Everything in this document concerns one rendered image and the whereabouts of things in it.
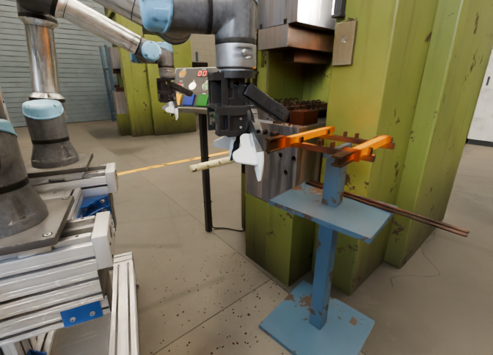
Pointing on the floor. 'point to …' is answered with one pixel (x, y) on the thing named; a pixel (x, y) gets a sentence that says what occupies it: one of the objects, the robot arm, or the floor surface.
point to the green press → (145, 88)
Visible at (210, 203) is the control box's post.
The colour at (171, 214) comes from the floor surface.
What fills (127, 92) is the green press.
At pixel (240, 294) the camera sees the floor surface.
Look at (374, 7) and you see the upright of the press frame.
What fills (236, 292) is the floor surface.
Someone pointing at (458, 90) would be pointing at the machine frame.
